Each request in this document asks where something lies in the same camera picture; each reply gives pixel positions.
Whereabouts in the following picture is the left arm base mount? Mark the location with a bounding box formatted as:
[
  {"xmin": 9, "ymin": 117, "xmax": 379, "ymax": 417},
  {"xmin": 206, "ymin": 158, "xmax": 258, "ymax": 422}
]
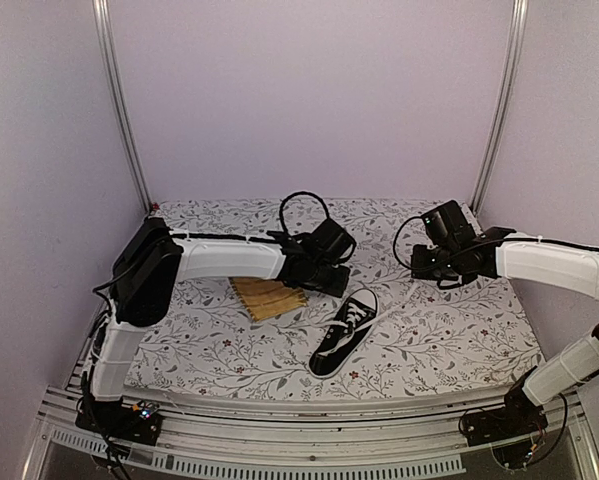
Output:
[{"xmin": 75, "ymin": 401, "xmax": 163, "ymax": 446}]

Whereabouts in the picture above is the black camera cable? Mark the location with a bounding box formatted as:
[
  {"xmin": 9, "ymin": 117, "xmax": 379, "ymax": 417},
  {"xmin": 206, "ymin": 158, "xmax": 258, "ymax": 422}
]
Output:
[
  {"xmin": 394, "ymin": 214, "xmax": 463, "ymax": 289},
  {"xmin": 278, "ymin": 191, "xmax": 333, "ymax": 236}
]

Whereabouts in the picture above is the right black camera cable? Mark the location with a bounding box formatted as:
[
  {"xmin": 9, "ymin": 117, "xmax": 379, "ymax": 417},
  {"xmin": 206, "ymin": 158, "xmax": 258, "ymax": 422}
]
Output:
[{"xmin": 394, "ymin": 214, "xmax": 463, "ymax": 289}]

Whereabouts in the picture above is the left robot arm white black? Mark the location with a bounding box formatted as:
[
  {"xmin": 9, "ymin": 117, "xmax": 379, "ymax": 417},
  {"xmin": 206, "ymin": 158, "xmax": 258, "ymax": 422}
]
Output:
[{"xmin": 86, "ymin": 217, "xmax": 357, "ymax": 434}]

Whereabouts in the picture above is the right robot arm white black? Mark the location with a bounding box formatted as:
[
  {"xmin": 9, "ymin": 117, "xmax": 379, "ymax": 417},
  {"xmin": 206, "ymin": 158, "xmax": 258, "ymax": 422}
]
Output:
[{"xmin": 408, "ymin": 200, "xmax": 599, "ymax": 436}]

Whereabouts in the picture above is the black white canvas sneaker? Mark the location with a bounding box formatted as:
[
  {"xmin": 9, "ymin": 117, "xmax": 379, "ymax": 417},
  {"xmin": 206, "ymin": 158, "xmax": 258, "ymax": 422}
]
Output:
[{"xmin": 308, "ymin": 288, "xmax": 379, "ymax": 379}]

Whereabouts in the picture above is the left aluminium frame post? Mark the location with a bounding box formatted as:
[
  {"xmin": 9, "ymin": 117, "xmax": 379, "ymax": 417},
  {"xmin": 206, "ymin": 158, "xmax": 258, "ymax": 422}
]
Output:
[{"xmin": 92, "ymin": 0, "xmax": 152, "ymax": 213}]

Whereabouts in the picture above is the left black camera cable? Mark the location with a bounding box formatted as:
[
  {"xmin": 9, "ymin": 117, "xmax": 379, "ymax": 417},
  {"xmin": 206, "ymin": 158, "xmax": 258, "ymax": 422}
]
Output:
[{"xmin": 278, "ymin": 191, "xmax": 333, "ymax": 236}]

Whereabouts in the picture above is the floral patterned table mat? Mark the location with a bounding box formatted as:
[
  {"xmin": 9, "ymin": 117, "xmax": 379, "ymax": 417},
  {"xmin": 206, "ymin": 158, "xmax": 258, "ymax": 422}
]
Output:
[{"xmin": 125, "ymin": 197, "xmax": 543, "ymax": 402}]

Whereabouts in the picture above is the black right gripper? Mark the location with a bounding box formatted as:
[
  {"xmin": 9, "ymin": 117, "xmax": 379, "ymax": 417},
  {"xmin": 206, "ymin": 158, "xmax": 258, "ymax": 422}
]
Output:
[{"xmin": 411, "ymin": 244, "xmax": 461, "ymax": 281}]

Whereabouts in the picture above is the right aluminium frame post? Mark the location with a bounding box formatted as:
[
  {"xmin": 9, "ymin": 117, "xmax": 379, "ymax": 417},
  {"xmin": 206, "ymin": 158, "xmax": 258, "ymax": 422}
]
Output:
[{"xmin": 469, "ymin": 0, "xmax": 529, "ymax": 216}]

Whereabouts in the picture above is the aluminium frame post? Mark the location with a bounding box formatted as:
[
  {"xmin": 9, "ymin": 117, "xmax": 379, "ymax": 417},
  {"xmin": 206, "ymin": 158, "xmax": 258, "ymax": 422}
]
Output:
[
  {"xmin": 92, "ymin": 0, "xmax": 152, "ymax": 213},
  {"xmin": 469, "ymin": 0, "xmax": 529, "ymax": 216}
]

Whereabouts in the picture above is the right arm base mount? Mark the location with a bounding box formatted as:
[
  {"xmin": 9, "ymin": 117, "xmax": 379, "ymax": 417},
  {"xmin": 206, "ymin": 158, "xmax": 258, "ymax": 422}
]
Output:
[{"xmin": 458, "ymin": 401, "xmax": 548, "ymax": 446}]

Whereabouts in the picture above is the woven bamboo tray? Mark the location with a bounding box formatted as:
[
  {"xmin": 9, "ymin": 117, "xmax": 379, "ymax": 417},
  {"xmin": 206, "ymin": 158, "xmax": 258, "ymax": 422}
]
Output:
[{"xmin": 230, "ymin": 277, "xmax": 308, "ymax": 322}]

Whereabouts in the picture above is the front aluminium rail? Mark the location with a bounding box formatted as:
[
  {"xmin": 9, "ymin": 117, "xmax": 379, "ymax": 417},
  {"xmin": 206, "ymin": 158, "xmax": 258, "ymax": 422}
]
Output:
[{"xmin": 22, "ymin": 384, "xmax": 599, "ymax": 479}]

